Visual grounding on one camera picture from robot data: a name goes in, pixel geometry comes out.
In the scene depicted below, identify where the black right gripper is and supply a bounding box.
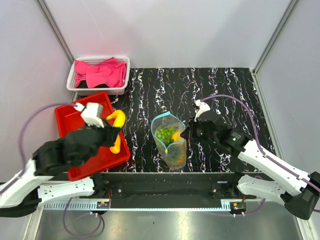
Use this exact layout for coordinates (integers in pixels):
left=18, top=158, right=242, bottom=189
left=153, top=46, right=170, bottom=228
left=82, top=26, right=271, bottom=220
left=180, top=116, right=218, bottom=144

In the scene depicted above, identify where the yellow orange fake mango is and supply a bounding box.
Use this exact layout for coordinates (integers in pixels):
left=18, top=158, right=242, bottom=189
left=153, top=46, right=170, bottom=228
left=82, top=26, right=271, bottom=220
left=171, top=131, right=179, bottom=143

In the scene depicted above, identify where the yellow fake banana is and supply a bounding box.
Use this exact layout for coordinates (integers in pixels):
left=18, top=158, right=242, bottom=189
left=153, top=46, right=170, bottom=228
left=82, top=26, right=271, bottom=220
left=106, top=110, right=126, bottom=154

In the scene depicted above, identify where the clear zip top bag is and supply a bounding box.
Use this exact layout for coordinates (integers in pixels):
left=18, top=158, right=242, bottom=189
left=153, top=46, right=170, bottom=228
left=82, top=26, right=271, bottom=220
left=150, top=111, right=187, bottom=170

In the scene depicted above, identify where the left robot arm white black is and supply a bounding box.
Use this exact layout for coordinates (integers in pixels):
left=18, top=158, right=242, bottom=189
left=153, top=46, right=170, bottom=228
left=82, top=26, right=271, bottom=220
left=0, top=125, right=122, bottom=218

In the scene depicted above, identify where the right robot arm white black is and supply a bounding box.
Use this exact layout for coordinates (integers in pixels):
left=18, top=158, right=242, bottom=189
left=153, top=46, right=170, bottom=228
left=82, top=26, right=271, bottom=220
left=180, top=111, right=320, bottom=220

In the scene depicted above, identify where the orange fake carrot piece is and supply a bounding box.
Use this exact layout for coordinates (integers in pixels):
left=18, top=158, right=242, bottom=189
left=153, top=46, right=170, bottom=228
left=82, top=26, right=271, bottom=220
left=165, top=147, right=187, bottom=168

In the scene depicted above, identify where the red plastic bin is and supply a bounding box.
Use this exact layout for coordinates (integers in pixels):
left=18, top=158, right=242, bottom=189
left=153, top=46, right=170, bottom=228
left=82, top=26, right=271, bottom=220
left=55, top=92, right=131, bottom=181

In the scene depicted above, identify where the pink cloth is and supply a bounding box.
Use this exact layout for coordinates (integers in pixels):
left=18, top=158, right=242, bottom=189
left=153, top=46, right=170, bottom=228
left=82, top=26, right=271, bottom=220
left=74, top=57, right=127, bottom=89

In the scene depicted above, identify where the white plastic basket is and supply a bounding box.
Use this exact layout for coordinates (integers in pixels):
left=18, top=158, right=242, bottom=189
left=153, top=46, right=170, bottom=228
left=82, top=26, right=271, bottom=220
left=66, top=56, right=130, bottom=96

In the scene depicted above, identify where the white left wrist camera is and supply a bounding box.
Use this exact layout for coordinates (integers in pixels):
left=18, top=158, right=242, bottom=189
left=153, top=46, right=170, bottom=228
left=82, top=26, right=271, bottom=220
left=74, top=102, right=105, bottom=128

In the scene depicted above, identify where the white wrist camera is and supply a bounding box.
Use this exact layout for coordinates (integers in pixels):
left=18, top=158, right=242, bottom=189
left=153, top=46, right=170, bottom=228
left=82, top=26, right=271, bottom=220
left=194, top=99, right=211, bottom=122
left=74, top=102, right=105, bottom=128

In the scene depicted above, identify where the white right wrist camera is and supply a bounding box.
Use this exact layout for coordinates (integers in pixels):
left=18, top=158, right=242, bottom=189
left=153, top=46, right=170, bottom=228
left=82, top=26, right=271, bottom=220
left=194, top=99, right=211, bottom=122

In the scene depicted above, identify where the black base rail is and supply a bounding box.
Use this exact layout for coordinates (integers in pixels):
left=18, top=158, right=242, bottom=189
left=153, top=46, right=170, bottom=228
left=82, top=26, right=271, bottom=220
left=90, top=172, right=244, bottom=201

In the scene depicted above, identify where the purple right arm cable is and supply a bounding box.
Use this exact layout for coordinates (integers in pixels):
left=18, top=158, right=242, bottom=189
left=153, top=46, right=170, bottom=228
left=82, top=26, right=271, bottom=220
left=199, top=94, right=320, bottom=196

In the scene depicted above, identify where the aluminium frame post left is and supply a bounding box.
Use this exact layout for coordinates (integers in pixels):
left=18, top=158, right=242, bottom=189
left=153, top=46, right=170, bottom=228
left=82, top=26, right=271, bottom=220
left=35, top=0, right=75, bottom=64

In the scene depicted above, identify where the aluminium frame post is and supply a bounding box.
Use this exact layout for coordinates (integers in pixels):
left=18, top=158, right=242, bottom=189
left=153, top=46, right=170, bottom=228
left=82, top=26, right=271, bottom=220
left=252, top=0, right=300, bottom=75
left=35, top=0, right=75, bottom=64

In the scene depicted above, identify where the aluminium frame post right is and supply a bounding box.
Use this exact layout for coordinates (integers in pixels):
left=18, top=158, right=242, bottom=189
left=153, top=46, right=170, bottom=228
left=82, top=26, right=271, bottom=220
left=252, top=0, right=300, bottom=75

